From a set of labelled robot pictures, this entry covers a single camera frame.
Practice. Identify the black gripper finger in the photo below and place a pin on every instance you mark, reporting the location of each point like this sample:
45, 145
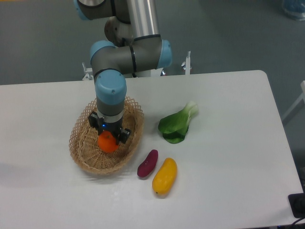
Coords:
122, 135
94, 122

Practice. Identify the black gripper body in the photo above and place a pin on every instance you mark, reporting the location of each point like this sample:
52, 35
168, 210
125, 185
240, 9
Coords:
112, 124

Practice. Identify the orange fruit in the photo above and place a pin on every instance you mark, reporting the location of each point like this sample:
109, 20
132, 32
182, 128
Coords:
106, 142

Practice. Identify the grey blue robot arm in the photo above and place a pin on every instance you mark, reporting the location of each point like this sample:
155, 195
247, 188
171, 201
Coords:
142, 50

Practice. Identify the woven wicker basket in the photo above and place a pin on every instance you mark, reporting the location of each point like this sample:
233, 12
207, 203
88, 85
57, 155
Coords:
85, 151

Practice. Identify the purple sweet potato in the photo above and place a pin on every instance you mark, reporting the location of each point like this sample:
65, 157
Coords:
148, 165

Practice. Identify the green bok choy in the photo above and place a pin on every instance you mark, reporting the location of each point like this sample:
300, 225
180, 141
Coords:
174, 127

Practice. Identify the yellow mango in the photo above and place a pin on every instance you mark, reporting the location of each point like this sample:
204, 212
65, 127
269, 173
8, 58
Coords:
165, 177

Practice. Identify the white furniture at right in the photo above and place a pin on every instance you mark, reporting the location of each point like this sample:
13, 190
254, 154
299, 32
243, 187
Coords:
296, 106

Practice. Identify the black device at edge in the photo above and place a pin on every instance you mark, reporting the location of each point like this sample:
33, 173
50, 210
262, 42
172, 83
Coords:
297, 204

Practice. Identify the blue object top right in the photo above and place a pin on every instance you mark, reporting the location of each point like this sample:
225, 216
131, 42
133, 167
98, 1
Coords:
295, 9

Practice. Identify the white metal base frame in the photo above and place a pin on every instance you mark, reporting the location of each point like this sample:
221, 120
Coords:
186, 68

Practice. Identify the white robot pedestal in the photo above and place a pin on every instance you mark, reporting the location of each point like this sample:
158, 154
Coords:
142, 74

